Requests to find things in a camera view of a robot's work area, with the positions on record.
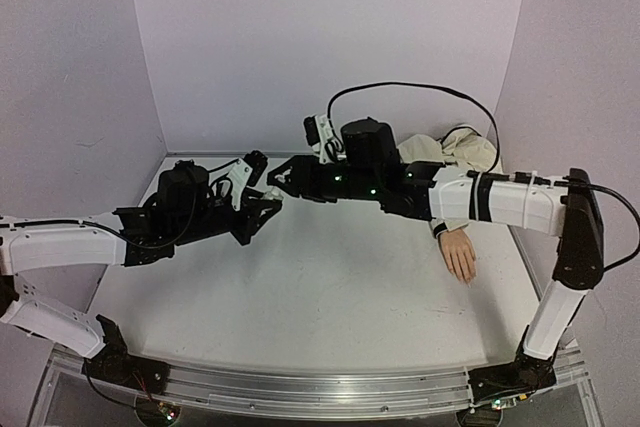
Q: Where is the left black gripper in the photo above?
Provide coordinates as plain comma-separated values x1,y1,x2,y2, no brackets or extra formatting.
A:
174,193,283,249

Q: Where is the white nail polish bottle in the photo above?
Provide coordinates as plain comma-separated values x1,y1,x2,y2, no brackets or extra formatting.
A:
263,187,283,202

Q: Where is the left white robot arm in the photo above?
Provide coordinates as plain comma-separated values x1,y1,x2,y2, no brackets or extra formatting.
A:
1,152,282,384

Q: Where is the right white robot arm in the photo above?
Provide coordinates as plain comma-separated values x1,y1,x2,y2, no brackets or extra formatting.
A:
267,118,604,360

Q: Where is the beige jacket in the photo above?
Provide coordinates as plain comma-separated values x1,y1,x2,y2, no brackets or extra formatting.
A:
398,125,497,245

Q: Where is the mannequin hand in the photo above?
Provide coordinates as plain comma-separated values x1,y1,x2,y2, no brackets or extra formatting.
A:
438,228,477,285

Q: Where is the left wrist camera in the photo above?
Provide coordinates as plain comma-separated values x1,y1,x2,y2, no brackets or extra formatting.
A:
227,150,268,212

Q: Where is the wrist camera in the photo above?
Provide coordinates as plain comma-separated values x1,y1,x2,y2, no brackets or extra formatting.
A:
227,150,268,212
303,115,346,164

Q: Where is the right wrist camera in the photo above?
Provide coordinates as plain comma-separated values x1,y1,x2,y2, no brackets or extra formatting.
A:
303,115,346,164

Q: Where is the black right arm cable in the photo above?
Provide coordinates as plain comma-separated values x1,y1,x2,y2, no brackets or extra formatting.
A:
325,80,640,273

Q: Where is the aluminium front rail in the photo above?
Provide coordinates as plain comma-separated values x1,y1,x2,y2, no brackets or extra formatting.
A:
44,354,596,427

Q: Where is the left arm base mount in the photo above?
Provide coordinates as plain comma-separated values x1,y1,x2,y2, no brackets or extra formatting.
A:
82,315,170,400

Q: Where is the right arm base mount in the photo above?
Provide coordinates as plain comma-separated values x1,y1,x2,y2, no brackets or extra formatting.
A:
468,328,558,407

